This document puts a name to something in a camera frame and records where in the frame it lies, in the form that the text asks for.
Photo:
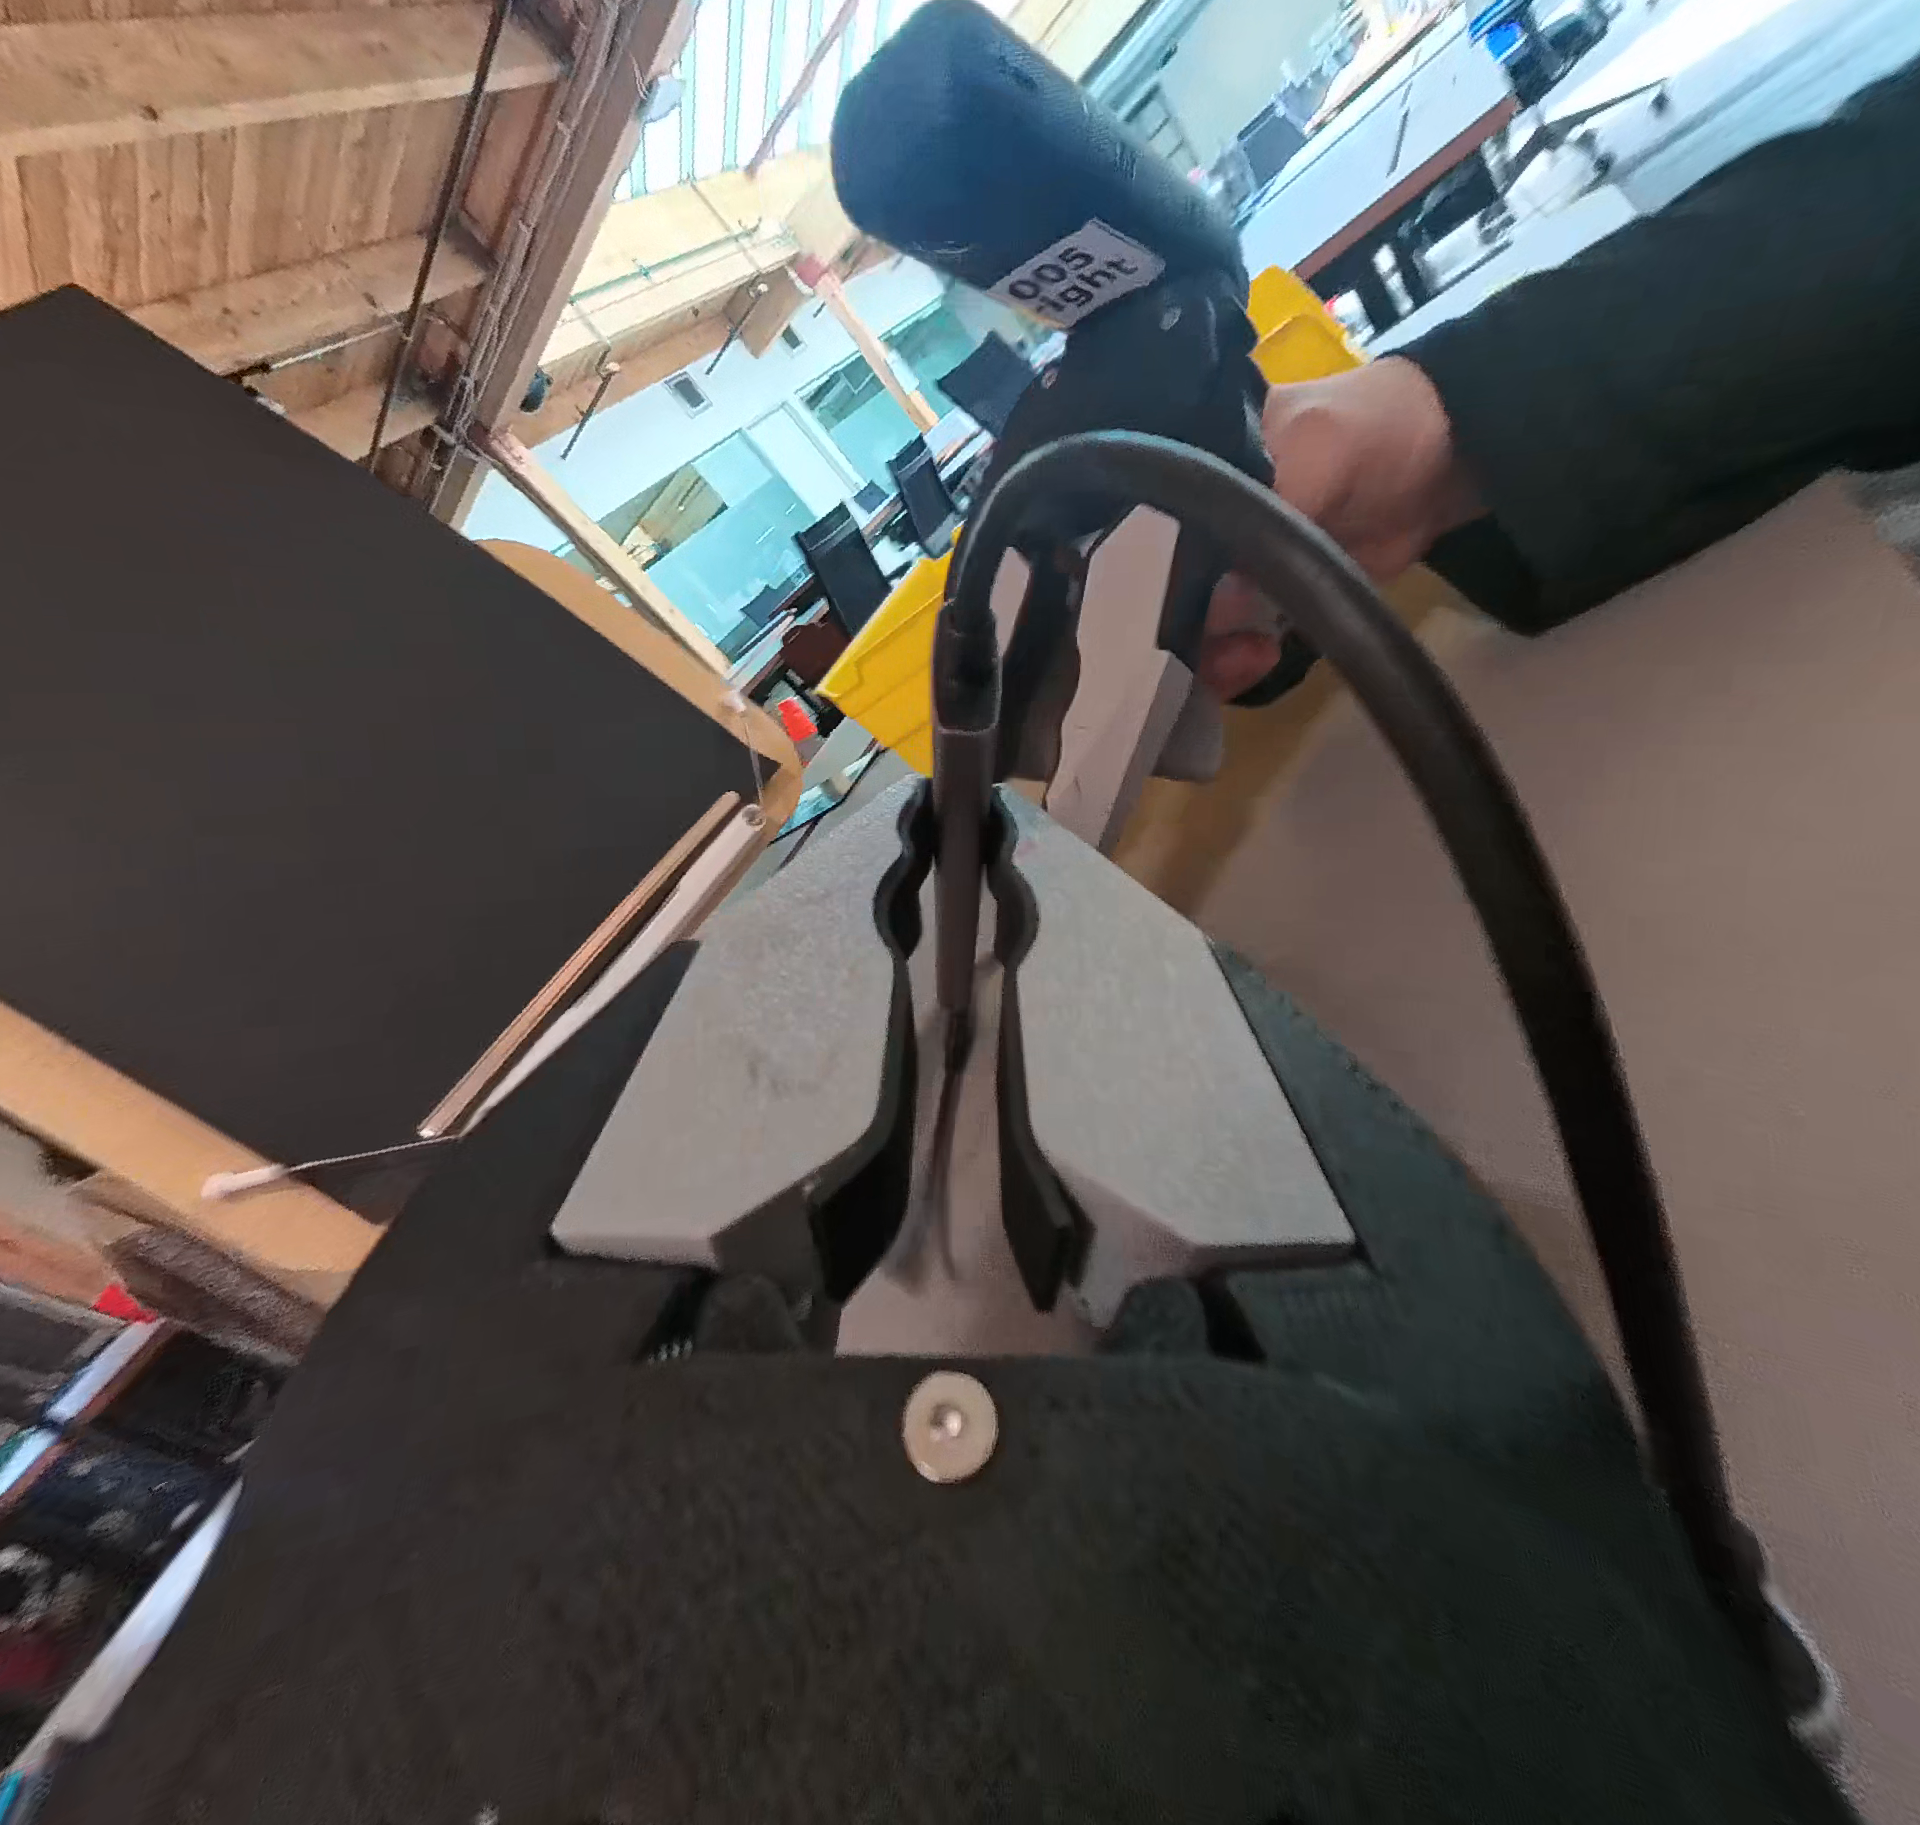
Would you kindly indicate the yellow plastic bin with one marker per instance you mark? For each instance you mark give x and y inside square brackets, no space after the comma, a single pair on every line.
[885,657]

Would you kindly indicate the person's right forearm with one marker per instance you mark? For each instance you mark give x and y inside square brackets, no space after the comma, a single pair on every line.
[1650,357]

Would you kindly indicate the black office chair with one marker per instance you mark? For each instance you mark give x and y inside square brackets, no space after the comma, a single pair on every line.
[840,572]
[922,498]

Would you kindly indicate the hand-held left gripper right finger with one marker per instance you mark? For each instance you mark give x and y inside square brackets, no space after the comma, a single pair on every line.
[1185,1090]

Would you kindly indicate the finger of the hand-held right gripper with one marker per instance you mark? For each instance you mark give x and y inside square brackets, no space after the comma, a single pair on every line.
[1125,657]
[1043,657]

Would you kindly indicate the wooden book stand black panel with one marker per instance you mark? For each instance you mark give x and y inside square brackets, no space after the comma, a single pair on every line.
[301,657]

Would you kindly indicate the grey USB hub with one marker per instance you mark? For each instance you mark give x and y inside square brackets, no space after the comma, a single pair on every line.
[1571,1016]

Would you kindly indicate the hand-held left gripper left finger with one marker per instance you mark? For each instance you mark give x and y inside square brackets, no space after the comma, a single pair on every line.
[735,1090]

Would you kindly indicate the person's right hand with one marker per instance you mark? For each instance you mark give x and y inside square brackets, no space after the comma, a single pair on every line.
[1366,462]

